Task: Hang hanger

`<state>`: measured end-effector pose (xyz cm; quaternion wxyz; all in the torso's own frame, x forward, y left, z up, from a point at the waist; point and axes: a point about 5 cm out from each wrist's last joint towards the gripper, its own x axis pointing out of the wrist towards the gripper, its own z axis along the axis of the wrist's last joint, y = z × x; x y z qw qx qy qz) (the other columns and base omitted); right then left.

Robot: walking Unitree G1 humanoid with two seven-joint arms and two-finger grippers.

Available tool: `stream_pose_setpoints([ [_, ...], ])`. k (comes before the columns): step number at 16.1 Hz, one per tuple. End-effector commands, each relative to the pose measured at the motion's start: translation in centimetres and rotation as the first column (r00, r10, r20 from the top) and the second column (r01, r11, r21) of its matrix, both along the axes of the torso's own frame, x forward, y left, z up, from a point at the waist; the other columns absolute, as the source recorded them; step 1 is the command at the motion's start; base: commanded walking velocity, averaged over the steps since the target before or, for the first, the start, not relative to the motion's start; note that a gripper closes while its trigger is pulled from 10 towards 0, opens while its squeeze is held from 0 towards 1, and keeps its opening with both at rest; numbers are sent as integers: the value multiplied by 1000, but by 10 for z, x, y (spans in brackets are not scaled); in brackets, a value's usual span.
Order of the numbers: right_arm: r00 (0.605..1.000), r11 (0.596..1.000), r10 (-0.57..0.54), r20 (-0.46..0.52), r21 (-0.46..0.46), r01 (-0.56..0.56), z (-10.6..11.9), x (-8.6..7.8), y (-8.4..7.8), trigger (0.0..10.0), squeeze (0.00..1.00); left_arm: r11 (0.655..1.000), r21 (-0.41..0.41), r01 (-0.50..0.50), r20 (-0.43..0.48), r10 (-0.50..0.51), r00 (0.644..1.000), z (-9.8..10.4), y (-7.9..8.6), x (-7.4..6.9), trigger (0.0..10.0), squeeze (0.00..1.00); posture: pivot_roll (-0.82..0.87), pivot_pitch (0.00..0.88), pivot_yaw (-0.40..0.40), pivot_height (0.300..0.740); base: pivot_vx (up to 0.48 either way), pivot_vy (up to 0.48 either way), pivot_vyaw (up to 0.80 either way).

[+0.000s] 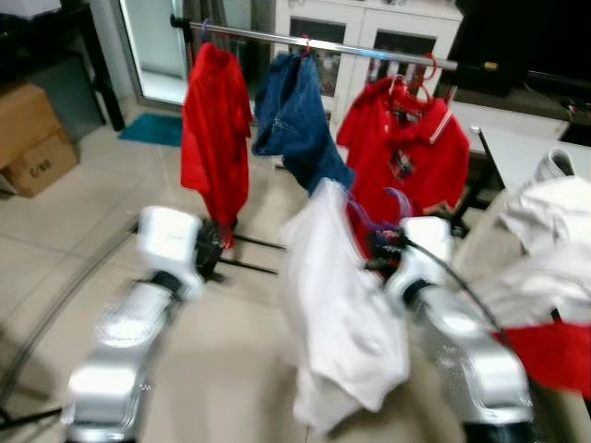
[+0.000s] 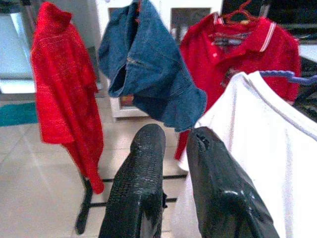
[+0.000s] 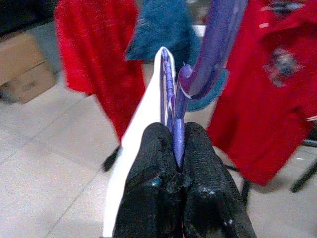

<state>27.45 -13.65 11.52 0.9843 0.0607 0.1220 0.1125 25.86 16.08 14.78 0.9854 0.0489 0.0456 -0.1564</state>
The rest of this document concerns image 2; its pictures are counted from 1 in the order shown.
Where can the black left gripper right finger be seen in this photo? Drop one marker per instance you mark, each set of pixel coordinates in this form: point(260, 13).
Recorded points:
point(218, 193)

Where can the teal floor mat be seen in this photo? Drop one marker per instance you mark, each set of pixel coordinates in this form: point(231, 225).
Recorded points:
point(17, 114)

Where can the red plastic hanger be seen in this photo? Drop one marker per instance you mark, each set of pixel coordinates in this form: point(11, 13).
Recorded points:
point(239, 10)

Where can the black rack base bars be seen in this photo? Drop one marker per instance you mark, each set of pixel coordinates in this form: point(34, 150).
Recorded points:
point(84, 210)

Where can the purple plastic hanger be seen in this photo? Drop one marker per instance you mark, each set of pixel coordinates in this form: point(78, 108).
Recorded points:
point(280, 73)

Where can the plain red shirt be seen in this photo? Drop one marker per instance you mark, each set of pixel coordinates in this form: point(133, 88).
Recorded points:
point(62, 86)

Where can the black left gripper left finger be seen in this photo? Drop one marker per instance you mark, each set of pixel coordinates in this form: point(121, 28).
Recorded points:
point(138, 188)

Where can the red polo shirt with print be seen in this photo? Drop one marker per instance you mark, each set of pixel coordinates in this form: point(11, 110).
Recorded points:
point(210, 62)

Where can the blue denim garment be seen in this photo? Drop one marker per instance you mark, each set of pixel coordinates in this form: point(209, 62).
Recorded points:
point(153, 74)

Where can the white printed shirt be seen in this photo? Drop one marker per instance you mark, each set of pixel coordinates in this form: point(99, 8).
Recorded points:
point(260, 148)

